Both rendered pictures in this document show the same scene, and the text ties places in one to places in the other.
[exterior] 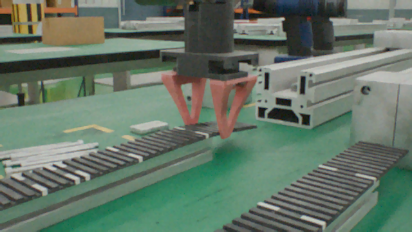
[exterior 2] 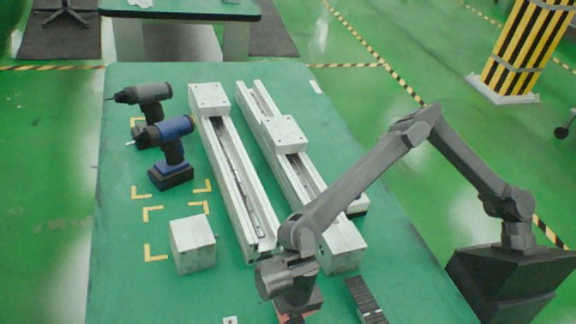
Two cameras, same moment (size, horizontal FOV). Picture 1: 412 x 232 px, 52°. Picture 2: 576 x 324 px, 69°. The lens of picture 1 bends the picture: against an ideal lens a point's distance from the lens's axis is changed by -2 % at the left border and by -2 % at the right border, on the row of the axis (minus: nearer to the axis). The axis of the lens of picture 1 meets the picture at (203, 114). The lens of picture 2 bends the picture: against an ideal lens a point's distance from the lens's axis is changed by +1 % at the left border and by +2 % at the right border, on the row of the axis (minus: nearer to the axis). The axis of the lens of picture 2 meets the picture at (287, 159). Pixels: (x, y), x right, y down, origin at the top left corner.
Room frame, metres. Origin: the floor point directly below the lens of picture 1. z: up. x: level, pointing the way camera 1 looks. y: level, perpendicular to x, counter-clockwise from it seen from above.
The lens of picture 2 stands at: (0.36, 0.50, 1.68)
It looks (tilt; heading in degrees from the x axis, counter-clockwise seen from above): 39 degrees down; 293
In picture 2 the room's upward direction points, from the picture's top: 10 degrees clockwise
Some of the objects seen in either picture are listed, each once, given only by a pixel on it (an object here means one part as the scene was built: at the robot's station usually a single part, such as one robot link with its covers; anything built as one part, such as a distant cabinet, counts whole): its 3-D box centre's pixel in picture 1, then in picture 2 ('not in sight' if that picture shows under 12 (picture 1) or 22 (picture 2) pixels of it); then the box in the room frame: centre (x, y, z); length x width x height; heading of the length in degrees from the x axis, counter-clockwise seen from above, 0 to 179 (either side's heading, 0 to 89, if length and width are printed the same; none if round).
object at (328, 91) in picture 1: (371, 71); (226, 155); (0.95, -0.38, 0.82); 0.80 x 0.10 x 0.09; 140
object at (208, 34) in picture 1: (208, 35); (298, 288); (0.50, -0.01, 0.92); 0.10 x 0.07 x 0.07; 50
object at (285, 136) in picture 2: not in sight; (283, 137); (0.83, -0.52, 0.87); 0.16 x 0.11 x 0.07; 140
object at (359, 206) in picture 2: not in sight; (348, 201); (0.54, -0.44, 0.81); 0.10 x 0.08 x 0.06; 50
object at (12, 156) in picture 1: (56, 151); not in sight; (0.50, 0.18, 0.78); 0.11 x 0.01 x 0.01; 124
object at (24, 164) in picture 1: (68, 158); not in sight; (0.47, 0.16, 0.78); 0.11 x 0.01 x 0.01; 124
